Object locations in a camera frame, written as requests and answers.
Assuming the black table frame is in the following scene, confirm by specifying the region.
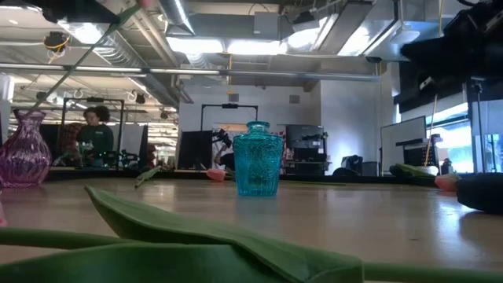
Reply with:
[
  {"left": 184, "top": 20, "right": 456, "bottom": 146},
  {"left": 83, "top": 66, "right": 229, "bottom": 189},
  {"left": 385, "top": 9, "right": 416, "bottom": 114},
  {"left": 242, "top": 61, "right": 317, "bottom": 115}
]
[{"left": 45, "top": 167, "right": 503, "bottom": 190}]

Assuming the blue glass vase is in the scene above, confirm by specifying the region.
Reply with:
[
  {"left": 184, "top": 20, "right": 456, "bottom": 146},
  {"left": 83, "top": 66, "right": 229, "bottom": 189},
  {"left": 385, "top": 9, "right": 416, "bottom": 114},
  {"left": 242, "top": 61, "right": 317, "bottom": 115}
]
[{"left": 232, "top": 120, "right": 285, "bottom": 197}]

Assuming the black ceiling device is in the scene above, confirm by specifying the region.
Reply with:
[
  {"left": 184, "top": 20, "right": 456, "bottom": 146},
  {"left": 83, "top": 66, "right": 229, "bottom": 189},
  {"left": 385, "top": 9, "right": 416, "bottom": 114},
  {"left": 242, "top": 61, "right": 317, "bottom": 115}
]
[{"left": 42, "top": 31, "right": 71, "bottom": 53}]

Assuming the white pendant lamp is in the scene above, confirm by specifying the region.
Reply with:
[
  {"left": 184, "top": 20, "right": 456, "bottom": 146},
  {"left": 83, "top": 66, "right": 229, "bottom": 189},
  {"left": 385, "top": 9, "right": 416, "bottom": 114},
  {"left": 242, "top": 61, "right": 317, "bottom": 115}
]
[{"left": 390, "top": 21, "right": 421, "bottom": 45}]

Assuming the black gantry frame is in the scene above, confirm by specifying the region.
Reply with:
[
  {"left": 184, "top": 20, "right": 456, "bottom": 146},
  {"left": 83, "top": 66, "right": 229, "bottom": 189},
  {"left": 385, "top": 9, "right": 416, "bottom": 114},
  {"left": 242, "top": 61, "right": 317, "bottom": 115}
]
[{"left": 200, "top": 103, "right": 259, "bottom": 133}]

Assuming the black monitor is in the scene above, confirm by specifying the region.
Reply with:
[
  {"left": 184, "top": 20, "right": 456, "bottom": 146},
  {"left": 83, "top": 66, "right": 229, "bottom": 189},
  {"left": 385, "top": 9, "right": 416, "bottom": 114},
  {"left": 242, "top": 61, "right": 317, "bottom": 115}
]
[{"left": 177, "top": 130, "right": 214, "bottom": 171}]

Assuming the ceiling light panel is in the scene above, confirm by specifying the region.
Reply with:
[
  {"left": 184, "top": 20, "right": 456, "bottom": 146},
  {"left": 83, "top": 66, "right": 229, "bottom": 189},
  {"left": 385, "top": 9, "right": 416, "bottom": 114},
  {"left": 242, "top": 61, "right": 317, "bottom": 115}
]
[{"left": 165, "top": 36, "right": 288, "bottom": 56}]

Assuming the person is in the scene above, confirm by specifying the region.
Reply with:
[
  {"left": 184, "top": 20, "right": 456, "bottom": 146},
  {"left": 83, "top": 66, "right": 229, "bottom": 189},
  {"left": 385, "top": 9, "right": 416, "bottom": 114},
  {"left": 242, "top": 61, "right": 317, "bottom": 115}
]
[
  {"left": 75, "top": 105, "right": 116, "bottom": 168},
  {"left": 213, "top": 145, "right": 237, "bottom": 171}
]

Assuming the black equipment cart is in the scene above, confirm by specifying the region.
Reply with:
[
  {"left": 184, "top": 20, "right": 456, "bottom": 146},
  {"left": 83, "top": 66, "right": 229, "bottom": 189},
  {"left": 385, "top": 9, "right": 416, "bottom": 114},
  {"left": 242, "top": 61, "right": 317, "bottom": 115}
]
[{"left": 395, "top": 133, "right": 444, "bottom": 168}]

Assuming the long silver pipe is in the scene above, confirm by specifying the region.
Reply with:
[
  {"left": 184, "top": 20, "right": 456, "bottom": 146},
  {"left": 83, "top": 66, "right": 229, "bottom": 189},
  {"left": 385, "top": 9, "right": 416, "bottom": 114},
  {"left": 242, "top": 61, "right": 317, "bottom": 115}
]
[{"left": 0, "top": 62, "right": 380, "bottom": 83}]

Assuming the grey ceiling box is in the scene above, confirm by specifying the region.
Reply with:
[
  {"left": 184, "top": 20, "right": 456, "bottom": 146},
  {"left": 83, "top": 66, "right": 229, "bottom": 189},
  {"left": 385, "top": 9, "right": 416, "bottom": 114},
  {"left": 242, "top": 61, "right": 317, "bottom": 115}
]
[{"left": 253, "top": 10, "right": 280, "bottom": 35}]

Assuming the dark bottle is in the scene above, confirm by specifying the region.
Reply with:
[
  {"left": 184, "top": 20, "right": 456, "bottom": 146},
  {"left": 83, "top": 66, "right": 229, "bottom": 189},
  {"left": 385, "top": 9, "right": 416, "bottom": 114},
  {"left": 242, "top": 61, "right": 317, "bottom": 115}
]
[{"left": 440, "top": 157, "right": 456, "bottom": 176}]

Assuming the whiteboard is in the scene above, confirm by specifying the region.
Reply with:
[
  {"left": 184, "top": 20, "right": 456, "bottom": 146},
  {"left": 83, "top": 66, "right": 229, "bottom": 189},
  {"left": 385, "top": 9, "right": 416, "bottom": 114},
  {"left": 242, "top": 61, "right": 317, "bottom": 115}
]
[{"left": 380, "top": 116, "right": 428, "bottom": 175}]

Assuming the black tripod stand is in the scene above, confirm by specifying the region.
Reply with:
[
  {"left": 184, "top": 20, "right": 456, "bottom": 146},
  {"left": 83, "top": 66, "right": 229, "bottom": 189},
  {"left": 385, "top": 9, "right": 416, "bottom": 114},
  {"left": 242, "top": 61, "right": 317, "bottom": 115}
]
[{"left": 470, "top": 74, "right": 489, "bottom": 174}]

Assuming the pink glass vase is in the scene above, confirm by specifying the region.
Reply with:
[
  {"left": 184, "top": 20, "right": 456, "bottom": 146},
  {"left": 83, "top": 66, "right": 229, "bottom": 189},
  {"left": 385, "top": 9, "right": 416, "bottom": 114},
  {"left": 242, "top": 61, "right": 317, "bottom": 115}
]
[{"left": 0, "top": 108, "right": 53, "bottom": 189}]

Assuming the black backpack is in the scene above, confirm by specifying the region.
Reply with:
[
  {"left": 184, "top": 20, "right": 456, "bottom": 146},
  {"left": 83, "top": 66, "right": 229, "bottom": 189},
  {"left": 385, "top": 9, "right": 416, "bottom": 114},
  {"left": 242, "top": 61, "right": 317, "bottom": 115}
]
[{"left": 332, "top": 154, "right": 365, "bottom": 177}]

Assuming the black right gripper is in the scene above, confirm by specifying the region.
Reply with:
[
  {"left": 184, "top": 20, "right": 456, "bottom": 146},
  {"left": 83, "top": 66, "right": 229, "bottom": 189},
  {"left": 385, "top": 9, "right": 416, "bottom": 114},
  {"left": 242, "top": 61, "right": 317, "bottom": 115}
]
[{"left": 400, "top": 37, "right": 503, "bottom": 79}]

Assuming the black equipment shelf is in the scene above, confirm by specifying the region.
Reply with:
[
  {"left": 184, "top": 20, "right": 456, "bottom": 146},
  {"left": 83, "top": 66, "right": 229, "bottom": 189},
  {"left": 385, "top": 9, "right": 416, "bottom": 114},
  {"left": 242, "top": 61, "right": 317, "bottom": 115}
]
[{"left": 285, "top": 124, "right": 332, "bottom": 176}]

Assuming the white partition panel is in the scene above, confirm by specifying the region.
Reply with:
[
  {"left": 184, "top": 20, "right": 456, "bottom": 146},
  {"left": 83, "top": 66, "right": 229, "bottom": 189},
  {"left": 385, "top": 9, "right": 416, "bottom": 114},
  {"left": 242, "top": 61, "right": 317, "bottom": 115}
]
[{"left": 119, "top": 124, "right": 145, "bottom": 168}]

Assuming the red plaid cloth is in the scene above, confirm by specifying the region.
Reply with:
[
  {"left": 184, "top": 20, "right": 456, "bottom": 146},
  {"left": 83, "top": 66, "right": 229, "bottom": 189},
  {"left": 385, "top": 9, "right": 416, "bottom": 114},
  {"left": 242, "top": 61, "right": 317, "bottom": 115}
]
[{"left": 58, "top": 122, "right": 83, "bottom": 158}]

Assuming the yellow hanging strap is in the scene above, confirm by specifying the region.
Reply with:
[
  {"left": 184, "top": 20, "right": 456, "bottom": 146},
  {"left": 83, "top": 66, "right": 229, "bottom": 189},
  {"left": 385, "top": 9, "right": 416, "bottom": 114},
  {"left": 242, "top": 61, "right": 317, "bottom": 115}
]
[{"left": 423, "top": 0, "right": 444, "bottom": 167}]

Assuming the grey bin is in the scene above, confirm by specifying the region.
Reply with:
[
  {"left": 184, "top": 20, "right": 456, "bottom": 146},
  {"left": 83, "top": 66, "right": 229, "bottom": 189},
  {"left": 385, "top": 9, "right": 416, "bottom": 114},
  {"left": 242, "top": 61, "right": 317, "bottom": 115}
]
[{"left": 361, "top": 160, "right": 380, "bottom": 177}]

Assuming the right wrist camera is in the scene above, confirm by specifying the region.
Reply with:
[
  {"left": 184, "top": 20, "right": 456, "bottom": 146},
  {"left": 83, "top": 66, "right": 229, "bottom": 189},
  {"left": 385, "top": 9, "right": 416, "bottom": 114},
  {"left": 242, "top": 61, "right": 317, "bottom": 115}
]
[{"left": 442, "top": 0, "right": 503, "bottom": 40}]

